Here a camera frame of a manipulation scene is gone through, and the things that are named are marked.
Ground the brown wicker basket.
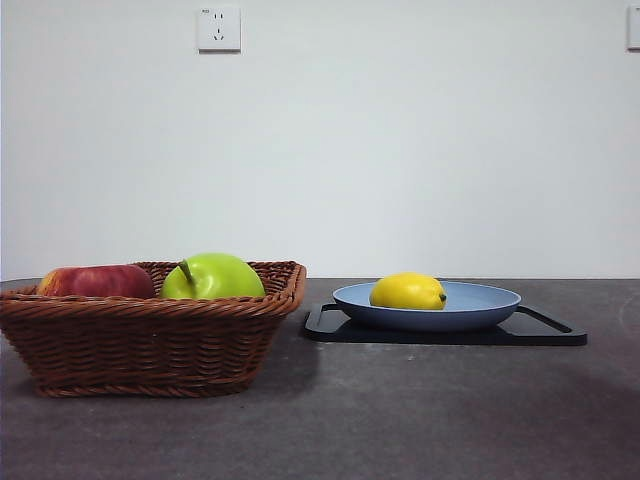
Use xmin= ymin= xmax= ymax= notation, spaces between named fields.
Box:
xmin=0 ymin=259 xmax=308 ymax=399

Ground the white wall socket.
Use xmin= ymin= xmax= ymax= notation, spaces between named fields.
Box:
xmin=197 ymin=4 xmax=243 ymax=54

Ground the black rectangular tray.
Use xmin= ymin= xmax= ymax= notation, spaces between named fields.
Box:
xmin=303 ymin=301 xmax=589 ymax=347

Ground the green apple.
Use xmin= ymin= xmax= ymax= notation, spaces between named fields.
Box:
xmin=158 ymin=251 xmax=267 ymax=301

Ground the blue round plate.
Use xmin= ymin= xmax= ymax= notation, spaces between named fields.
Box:
xmin=331 ymin=280 xmax=523 ymax=334

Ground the yellow lemon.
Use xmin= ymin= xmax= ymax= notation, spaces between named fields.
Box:
xmin=369 ymin=271 xmax=448 ymax=312

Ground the red apple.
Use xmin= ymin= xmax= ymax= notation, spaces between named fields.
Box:
xmin=35 ymin=263 xmax=156 ymax=300

